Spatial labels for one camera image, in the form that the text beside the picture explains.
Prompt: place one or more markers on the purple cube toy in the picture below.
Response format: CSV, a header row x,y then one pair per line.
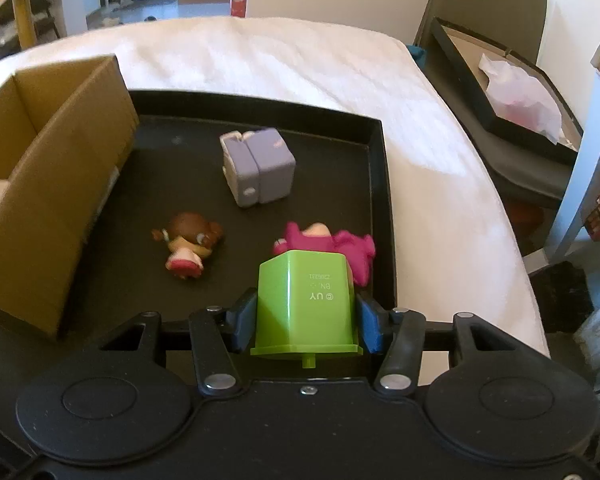
x,y
258,167

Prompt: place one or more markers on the brown monkey figurine toy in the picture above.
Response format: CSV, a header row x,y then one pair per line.
x,y
187,243

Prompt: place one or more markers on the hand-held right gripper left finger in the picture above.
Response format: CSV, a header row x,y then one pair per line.
x,y
244,316

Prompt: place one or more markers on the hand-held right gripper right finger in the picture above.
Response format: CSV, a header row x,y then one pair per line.
x,y
369,325

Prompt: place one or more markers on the green plastic cup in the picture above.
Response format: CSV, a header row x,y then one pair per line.
x,y
306,305

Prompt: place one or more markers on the black box with paper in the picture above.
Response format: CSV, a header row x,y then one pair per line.
x,y
500,90

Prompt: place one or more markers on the yellow post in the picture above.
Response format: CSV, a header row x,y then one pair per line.
x,y
25,12

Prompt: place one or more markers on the black tray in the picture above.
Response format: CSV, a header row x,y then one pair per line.
x,y
260,200

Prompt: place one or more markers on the grey chair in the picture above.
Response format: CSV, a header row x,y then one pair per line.
x,y
510,85

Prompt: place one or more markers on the pink plush-like toy figure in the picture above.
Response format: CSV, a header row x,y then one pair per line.
x,y
340,247

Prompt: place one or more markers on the cardboard box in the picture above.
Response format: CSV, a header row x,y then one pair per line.
x,y
45,180

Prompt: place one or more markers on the white crumpled plastic bag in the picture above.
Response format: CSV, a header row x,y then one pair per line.
x,y
522,97

